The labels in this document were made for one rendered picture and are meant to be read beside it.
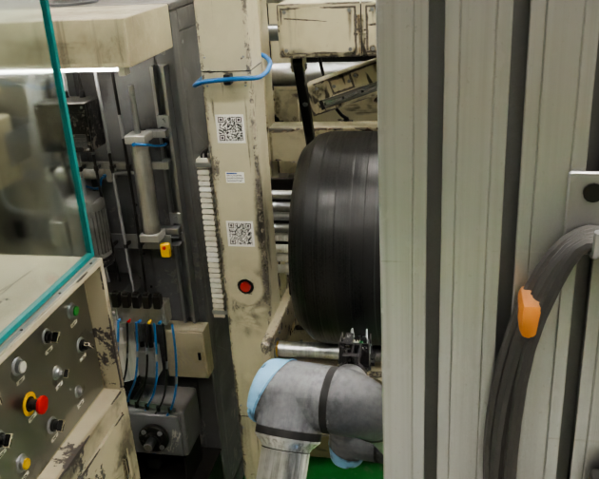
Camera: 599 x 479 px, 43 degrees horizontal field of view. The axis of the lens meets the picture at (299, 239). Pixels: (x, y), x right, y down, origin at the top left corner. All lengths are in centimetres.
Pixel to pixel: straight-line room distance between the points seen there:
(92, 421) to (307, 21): 117
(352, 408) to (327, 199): 67
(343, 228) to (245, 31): 53
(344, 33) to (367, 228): 59
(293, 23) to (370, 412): 118
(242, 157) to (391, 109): 152
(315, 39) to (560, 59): 169
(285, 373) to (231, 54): 89
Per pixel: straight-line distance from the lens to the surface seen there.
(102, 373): 203
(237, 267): 208
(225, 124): 194
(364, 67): 225
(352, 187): 181
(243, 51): 189
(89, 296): 193
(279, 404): 130
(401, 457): 56
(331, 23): 210
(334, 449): 170
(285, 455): 132
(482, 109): 45
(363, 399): 128
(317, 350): 206
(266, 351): 205
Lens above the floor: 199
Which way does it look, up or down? 23 degrees down
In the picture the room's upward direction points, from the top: 4 degrees counter-clockwise
